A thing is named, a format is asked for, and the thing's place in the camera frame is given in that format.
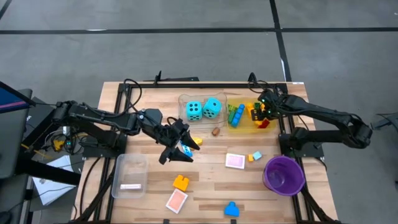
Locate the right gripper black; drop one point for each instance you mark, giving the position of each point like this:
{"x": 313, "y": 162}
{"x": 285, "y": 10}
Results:
{"x": 272, "y": 104}

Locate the light blue small cube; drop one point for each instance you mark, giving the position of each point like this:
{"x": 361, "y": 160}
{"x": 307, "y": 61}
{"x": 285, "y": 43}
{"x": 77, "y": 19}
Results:
{"x": 257, "y": 155}

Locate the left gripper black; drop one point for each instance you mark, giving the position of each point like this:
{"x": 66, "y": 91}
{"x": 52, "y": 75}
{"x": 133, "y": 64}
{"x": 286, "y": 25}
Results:
{"x": 171, "y": 133}

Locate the yellow angled block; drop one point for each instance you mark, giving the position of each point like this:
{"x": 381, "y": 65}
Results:
{"x": 198, "y": 141}

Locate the blue figure-shaped block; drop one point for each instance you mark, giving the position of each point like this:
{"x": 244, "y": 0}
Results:
{"x": 232, "y": 210}

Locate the dark grey equipment case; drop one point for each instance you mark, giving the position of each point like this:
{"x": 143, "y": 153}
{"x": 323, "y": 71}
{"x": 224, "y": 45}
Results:
{"x": 12, "y": 140}

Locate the white paper sheet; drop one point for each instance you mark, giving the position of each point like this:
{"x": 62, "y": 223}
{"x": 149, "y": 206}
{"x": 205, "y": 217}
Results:
{"x": 53, "y": 189}

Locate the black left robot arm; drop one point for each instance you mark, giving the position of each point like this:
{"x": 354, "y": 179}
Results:
{"x": 99, "y": 116}

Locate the small orange cube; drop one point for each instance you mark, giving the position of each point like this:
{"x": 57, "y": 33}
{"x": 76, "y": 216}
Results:
{"x": 250, "y": 158}

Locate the yellow translucent tray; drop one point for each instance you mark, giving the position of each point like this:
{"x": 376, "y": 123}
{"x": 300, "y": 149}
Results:
{"x": 245, "y": 127}

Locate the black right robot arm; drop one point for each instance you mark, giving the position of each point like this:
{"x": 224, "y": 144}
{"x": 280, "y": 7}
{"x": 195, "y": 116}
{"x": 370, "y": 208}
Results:
{"x": 326, "y": 113}

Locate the purple plastic bucket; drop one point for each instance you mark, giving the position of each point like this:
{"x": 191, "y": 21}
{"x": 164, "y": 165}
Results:
{"x": 284, "y": 177}

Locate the teal foam dice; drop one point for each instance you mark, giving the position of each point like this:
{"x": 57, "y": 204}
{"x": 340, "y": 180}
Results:
{"x": 212, "y": 108}
{"x": 194, "y": 111}

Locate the black rear bracket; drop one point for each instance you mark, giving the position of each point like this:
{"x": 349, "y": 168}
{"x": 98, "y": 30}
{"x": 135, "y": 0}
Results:
{"x": 183, "y": 79}

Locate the purple playing card deck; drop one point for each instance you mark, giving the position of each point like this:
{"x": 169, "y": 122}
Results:
{"x": 235, "y": 161}

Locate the blue-screen monitor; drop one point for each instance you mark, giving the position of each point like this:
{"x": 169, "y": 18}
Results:
{"x": 9, "y": 99}

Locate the brown small cylinder piece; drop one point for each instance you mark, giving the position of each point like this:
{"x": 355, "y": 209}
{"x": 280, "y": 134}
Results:
{"x": 215, "y": 131}

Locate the black floor beam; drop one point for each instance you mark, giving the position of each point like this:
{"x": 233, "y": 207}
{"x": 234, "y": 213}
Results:
{"x": 49, "y": 172}

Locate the blue printed brick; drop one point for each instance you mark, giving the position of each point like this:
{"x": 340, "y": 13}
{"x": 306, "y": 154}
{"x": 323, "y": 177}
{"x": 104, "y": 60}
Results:
{"x": 187, "y": 151}

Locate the long blue studded brick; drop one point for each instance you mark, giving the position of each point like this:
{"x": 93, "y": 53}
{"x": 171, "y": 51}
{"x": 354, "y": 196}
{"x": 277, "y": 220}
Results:
{"x": 237, "y": 115}

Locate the pink playing card deck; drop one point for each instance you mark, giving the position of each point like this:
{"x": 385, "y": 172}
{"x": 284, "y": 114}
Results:
{"x": 130, "y": 186}

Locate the yellow clamp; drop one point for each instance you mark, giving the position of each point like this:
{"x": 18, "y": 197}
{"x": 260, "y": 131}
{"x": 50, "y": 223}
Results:
{"x": 58, "y": 144}

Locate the black control box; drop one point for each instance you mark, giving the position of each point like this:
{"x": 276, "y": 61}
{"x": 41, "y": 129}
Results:
{"x": 40, "y": 130}

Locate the orange playing card deck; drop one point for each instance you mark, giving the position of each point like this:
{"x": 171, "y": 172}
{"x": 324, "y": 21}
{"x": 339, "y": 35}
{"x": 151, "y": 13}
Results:
{"x": 176, "y": 201}

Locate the dark green studded brick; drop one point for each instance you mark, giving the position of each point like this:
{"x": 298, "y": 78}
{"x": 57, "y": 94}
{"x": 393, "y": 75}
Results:
{"x": 231, "y": 117}

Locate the red small brick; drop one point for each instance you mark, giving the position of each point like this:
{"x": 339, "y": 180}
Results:
{"x": 265, "y": 125}

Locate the clear wavy plastic bin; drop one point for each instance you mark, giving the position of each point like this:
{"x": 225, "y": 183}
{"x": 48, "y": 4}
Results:
{"x": 183, "y": 124}

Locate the lime green small block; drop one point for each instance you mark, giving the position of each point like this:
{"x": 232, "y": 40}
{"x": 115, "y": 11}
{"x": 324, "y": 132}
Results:
{"x": 231, "y": 108}

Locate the clear rectangular plastic container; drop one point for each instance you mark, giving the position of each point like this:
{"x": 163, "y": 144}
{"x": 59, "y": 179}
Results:
{"x": 130, "y": 169}

